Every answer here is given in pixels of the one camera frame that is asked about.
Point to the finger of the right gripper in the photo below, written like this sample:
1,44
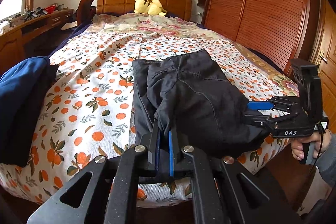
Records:
283,103
278,124

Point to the floral beige blanket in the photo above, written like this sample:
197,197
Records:
160,37

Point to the yellow plush toy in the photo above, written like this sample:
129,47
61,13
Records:
150,7

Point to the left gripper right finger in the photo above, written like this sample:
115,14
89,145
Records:
223,191

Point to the grey sleeve forearm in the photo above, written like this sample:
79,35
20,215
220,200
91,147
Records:
327,163

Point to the wooden louvered wardrobe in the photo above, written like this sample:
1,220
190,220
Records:
278,29

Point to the wooden desk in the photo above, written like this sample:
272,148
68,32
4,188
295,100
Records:
14,40

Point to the orange print white bedsheet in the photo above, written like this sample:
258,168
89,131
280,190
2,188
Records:
87,112

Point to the black trousers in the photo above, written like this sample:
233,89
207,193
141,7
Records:
191,93

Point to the wooden door with handle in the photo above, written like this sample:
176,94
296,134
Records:
324,56

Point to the person right hand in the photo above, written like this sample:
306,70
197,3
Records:
321,144

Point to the folded blue garment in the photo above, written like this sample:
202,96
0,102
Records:
23,90

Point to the dark wooden chair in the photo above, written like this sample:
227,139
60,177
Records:
85,11

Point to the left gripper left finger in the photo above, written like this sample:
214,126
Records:
105,190

